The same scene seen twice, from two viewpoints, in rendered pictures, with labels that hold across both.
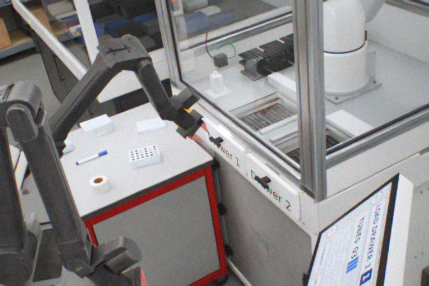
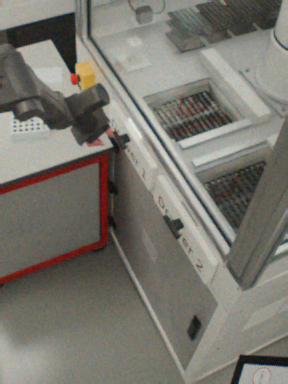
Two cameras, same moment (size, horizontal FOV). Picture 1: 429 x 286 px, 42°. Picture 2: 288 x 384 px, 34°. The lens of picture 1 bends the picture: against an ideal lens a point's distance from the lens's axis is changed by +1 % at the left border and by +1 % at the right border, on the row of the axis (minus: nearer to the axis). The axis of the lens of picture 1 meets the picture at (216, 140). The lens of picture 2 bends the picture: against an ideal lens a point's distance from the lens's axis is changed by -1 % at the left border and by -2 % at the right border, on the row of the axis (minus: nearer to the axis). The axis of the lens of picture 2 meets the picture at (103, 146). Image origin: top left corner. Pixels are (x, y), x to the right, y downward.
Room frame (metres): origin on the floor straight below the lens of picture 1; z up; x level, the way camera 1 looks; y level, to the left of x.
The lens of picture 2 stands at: (0.84, 0.02, 1.95)
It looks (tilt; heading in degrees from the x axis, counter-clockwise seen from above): 50 degrees down; 2
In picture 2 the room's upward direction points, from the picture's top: straight up
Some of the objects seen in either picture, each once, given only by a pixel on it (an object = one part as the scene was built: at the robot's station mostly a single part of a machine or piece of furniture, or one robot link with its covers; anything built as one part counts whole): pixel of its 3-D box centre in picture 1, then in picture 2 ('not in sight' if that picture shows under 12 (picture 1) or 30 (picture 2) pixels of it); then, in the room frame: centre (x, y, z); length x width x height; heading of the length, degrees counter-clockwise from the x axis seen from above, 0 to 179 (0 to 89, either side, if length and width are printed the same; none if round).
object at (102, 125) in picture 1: (97, 127); not in sight; (2.21, 0.53, 0.79); 0.13 x 0.09 x 0.05; 114
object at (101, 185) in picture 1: (99, 184); not in sight; (1.77, 0.48, 0.78); 0.07 x 0.07 x 0.04
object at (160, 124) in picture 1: (150, 125); (44, 77); (2.18, 0.28, 0.77); 0.13 x 0.09 x 0.02; 97
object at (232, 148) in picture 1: (225, 145); (131, 143); (1.78, -0.03, 0.87); 0.29 x 0.02 x 0.11; 25
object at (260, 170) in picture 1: (271, 184); (183, 227); (1.49, -0.16, 0.87); 0.29 x 0.02 x 0.11; 25
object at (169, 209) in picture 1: (137, 218); (16, 174); (2.02, 0.42, 0.38); 0.62 x 0.58 x 0.76; 25
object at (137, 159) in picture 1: (144, 156); (29, 126); (1.92, 0.30, 0.78); 0.12 x 0.08 x 0.04; 99
